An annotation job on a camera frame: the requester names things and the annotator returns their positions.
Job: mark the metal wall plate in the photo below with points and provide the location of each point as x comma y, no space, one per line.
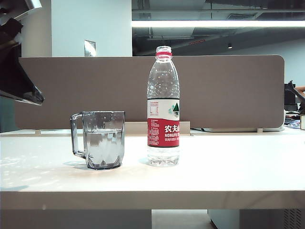
90,48

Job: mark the black computer monitor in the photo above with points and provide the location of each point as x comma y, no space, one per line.
289,99

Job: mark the long ceiling light strip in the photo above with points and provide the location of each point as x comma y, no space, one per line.
214,23

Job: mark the brown fabric desk divider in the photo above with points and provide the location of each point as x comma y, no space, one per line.
107,90

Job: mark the black ceiling spotlight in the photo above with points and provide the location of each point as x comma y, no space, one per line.
230,45

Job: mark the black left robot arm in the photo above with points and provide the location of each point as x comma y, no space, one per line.
12,71

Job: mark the clear water bottle red label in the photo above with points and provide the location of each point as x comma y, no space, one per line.
163,133

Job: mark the grey transparent plastic mug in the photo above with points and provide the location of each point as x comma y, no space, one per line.
104,145

